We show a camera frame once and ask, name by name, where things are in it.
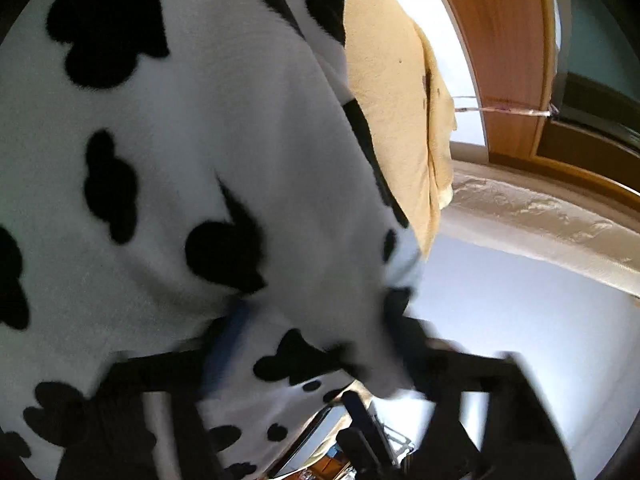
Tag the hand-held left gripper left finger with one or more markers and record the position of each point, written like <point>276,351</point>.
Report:
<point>231,336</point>

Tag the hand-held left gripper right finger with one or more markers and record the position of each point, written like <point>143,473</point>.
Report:
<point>407,340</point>

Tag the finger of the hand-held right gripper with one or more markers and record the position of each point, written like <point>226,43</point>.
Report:
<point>367,425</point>

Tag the cow print fleece garment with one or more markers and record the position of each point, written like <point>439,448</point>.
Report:
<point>200,135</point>

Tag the yellow paw print blanket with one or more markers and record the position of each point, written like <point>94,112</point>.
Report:
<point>390,110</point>

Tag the glass window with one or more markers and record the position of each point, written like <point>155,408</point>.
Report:
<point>600,35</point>

